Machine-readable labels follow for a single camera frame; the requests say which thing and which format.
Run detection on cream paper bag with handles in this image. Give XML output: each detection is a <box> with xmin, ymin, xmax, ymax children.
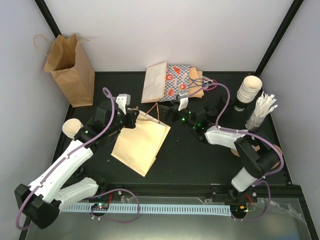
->
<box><xmin>111</xmin><ymin>103</ymin><xmax>171</xmax><ymax>177</ymax></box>

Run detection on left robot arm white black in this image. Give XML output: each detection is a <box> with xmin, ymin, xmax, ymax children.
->
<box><xmin>14</xmin><ymin>100</ymin><xmax>139</xmax><ymax>229</ymax></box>

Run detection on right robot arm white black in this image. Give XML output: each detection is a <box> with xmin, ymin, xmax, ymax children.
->
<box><xmin>159</xmin><ymin>104</ymin><xmax>284</xmax><ymax>202</ymax></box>

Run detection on white flat paper bag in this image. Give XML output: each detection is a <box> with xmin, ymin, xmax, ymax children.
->
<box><xmin>141</xmin><ymin>62</ymin><xmax>167</xmax><ymax>103</ymax></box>

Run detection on blue checkered paper bag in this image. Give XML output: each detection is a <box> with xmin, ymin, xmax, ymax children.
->
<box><xmin>159</xmin><ymin>64</ymin><xmax>190</xmax><ymax>102</ymax></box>

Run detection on brown flat paper bag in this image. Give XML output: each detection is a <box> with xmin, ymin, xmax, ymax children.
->
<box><xmin>188</xmin><ymin>67</ymin><xmax>203</xmax><ymax>95</ymax></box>

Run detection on tall black lid stack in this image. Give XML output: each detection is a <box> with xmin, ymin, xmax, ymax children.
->
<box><xmin>218</xmin><ymin>96</ymin><xmax>235</xmax><ymax>111</ymax></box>

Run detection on left stack of paper cups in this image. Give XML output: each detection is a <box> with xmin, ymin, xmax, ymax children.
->
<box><xmin>62</xmin><ymin>118</ymin><xmax>84</xmax><ymax>140</ymax></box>

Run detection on stack of white paper cups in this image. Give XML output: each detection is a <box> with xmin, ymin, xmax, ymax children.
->
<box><xmin>234</xmin><ymin>75</ymin><xmax>263</xmax><ymax>112</ymax></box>

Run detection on glass of wrapped stirrers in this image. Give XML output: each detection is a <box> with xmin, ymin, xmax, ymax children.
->
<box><xmin>245</xmin><ymin>92</ymin><xmax>278</xmax><ymax>130</ymax></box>

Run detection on standing brown paper bag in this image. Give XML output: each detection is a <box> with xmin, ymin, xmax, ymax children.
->
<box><xmin>33</xmin><ymin>33</ymin><xmax>95</xmax><ymax>108</ymax></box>

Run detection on small circuit board with LEDs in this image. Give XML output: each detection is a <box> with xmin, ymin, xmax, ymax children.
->
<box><xmin>91</xmin><ymin>202</ymin><xmax>110</xmax><ymax>211</ymax></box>

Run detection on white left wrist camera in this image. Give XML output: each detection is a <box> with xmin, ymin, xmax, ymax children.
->
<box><xmin>115</xmin><ymin>93</ymin><xmax>131</xmax><ymax>115</ymax></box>

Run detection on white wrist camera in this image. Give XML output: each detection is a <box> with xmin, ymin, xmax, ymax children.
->
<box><xmin>177</xmin><ymin>91</ymin><xmax>189</xmax><ymax>112</ymax></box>
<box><xmin>115</xmin><ymin>93</ymin><xmax>131</xmax><ymax>115</ymax></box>

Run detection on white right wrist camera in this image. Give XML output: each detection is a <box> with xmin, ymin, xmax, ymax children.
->
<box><xmin>177</xmin><ymin>91</ymin><xmax>189</xmax><ymax>112</ymax></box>

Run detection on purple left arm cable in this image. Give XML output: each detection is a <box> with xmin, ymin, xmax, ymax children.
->
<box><xmin>15</xmin><ymin>86</ymin><xmax>116</xmax><ymax>231</ymax></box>

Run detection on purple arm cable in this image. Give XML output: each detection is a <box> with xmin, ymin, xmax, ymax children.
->
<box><xmin>15</xmin><ymin>86</ymin><xmax>116</xmax><ymax>231</ymax></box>
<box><xmin>199</xmin><ymin>82</ymin><xmax>286</xmax><ymax>223</ymax></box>

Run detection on coloured bag handle cords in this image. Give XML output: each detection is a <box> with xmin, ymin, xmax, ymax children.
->
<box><xmin>188</xmin><ymin>74</ymin><xmax>218</xmax><ymax>91</ymax></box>

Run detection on purple cable loop at front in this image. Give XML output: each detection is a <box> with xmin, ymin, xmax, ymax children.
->
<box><xmin>89</xmin><ymin>187</ymin><xmax>142</xmax><ymax>223</ymax></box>

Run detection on light blue slotted cable duct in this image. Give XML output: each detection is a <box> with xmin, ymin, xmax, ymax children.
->
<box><xmin>63</xmin><ymin>202</ymin><xmax>231</xmax><ymax>217</ymax></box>

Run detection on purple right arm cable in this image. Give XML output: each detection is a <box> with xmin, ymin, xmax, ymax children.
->
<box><xmin>199</xmin><ymin>82</ymin><xmax>286</xmax><ymax>223</ymax></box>

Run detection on black left frame post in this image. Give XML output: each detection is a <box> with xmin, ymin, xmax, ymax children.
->
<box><xmin>34</xmin><ymin>0</ymin><xmax>62</xmax><ymax>38</ymax></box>

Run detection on black frame post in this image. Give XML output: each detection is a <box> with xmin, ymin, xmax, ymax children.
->
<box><xmin>254</xmin><ymin>0</ymin><xmax>304</xmax><ymax>77</ymax></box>
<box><xmin>34</xmin><ymin>0</ymin><xmax>62</xmax><ymax>38</ymax></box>

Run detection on black right frame post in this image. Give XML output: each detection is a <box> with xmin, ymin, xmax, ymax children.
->
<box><xmin>254</xmin><ymin>0</ymin><xmax>304</xmax><ymax>77</ymax></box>

